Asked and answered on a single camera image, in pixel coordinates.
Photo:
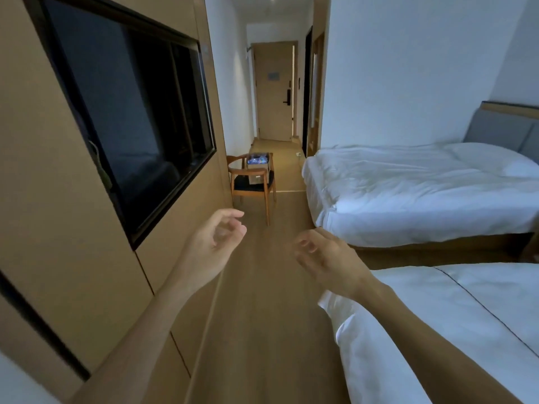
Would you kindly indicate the person's right hand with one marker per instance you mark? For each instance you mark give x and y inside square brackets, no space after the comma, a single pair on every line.
[337,265]

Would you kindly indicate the person's left hand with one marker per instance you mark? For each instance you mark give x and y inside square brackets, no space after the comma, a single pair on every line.
[206,256]

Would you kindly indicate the wooden chair curved backrest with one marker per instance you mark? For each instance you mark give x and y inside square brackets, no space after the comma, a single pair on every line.
[252,189]

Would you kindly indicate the pile of water bottles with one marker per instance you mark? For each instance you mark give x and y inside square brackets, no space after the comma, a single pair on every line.
[257,159]

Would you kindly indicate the person's left forearm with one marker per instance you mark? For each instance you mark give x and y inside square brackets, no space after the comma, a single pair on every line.
[139,349]

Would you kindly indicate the person's right forearm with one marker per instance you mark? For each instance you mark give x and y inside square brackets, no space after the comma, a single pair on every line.
[438,353]

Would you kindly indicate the brown cardboard box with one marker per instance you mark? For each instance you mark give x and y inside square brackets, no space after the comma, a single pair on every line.
[257,174]

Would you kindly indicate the wooden door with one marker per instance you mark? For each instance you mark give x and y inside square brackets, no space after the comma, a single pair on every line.
[273,117]

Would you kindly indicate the black door lock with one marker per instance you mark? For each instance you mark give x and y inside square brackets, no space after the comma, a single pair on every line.
[287,97]

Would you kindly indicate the wooden open wardrobe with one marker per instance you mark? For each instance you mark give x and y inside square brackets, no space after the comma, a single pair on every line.
[316,79]

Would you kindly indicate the white pillow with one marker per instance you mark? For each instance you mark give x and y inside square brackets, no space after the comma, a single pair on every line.
[492,159]

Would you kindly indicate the grey door sign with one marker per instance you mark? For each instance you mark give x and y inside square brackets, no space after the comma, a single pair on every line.
[274,76]

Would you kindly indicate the wooden headboard grey pads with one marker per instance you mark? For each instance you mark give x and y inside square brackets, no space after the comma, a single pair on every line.
[497,126]

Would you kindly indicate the black wall television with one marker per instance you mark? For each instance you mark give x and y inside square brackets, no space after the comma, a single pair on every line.
[126,113]

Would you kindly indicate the wooden wall panel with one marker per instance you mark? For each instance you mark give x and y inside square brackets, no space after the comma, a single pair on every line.
[42,206]

